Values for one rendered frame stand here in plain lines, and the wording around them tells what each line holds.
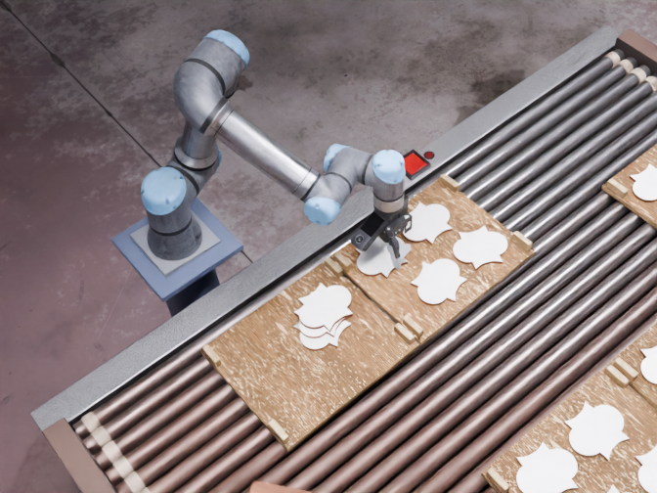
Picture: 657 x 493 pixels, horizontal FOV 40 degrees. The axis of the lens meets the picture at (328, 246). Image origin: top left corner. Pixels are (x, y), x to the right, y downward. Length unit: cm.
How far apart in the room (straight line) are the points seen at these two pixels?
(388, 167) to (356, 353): 46
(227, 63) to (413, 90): 211
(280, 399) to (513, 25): 274
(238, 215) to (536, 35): 168
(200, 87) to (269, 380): 71
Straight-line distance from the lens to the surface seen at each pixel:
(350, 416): 214
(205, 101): 202
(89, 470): 216
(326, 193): 204
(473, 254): 235
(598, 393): 220
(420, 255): 236
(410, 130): 394
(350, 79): 417
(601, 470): 212
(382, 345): 221
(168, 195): 234
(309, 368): 219
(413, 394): 216
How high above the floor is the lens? 285
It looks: 53 degrees down
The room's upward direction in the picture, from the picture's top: 6 degrees counter-clockwise
